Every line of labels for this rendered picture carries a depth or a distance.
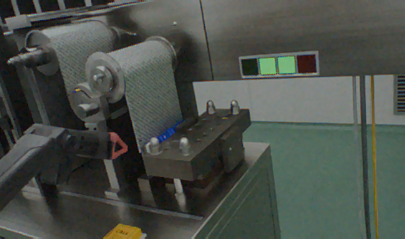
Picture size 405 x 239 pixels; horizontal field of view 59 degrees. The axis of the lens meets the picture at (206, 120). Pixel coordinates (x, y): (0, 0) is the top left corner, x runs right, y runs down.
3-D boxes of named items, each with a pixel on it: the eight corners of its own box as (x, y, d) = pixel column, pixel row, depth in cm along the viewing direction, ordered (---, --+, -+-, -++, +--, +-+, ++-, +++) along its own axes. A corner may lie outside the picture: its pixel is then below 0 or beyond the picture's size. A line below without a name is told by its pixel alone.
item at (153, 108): (139, 152, 105) (124, 92, 99) (182, 123, 124) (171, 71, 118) (140, 153, 105) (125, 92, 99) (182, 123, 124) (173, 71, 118)
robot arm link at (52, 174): (69, 134, 73) (28, 127, 73) (57, 190, 72) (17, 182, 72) (89, 137, 85) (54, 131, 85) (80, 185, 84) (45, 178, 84)
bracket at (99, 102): (104, 195, 110) (76, 100, 100) (118, 184, 115) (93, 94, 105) (116, 197, 107) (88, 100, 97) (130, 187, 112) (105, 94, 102)
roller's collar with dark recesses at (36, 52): (23, 69, 109) (16, 48, 107) (40, 64, 114) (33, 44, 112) (36, 68, 106) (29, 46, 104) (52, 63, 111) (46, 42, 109)
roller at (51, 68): (36, 76, 117) (22, 33, 113) (92, 59, 137) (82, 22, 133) (64, 75, 110) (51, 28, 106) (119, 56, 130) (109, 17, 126)
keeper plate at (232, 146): (224, 171, 109) (219, 138, 105) (238, 157, 117) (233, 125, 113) (231, 172, 108) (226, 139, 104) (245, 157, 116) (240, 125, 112)
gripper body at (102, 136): (109, 159, 88) (85, 157, 81) (80, 156, 93) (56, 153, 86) (112, 133, 88) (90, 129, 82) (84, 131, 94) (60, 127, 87)
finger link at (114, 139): (131, 162, 95) (105, 159, 87) (111, 159, 98) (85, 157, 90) (134, 136, 95) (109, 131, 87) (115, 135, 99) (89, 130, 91)
